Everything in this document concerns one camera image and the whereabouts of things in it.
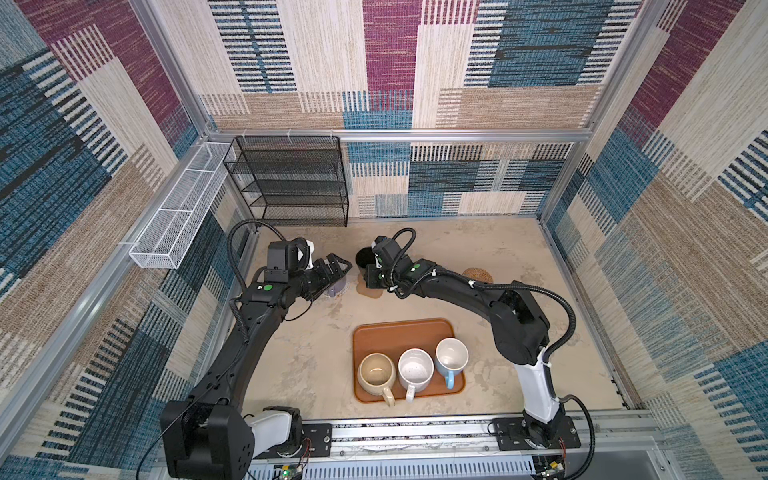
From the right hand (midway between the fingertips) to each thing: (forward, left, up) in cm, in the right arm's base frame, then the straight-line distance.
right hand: (366, 279), depth 91 cm
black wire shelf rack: (+40, +27, +6) cm, 49 cm away
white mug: (-23, -13, -10) cm, 29 cm away
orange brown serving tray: (-14, -8, -10) cm, 19 cm away
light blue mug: (-21, -23, -8) cm, 32 cm away
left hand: (-4, +5, +12) cm, 14 cm away
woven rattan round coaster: (+8, -38, -11) cm, 40 cm away
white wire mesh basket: (+13, +61, +7) cm, 63 cm away
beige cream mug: (-25, -2, -10) cm, 27 cm away
